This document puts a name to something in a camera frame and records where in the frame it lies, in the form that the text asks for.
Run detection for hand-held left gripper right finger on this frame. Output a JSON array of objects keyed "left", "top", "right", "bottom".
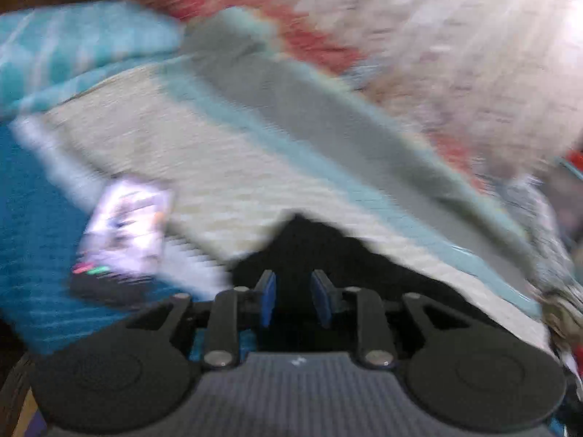
[{"left": 311, "top": 268, "right": 472, "bottom": 370}]

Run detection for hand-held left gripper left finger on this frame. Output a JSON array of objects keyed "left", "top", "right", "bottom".
[{"left": 125, "top": 269, "right": 278, "bottom": 370}]

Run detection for black pants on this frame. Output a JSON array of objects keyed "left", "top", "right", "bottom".
[{"left": 230, "top": 213, "right": 497, "bottom": 328}]

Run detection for white product label tag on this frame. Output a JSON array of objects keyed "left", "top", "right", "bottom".
[{"left": 67, "top": 175, "right": 177, "bottom": 308}]

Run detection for grey knit clothing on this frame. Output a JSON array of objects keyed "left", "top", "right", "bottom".
[{"left": 501, "top": 175, "right": 583, "bottom": 333}]

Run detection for red floral quilt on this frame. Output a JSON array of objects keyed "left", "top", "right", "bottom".
[{"left": 132, "top": 0, "right": 495, "bottom": 194}]

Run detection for beige leaf print curtain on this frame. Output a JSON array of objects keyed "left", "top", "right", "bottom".
[{"left": 219, "top": 0, "right": 583, "bottom": 178}]

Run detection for teal patterned pillow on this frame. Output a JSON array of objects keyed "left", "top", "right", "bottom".
[{"left": 0, "top": 0, "right": 185, "bottom": 117}]

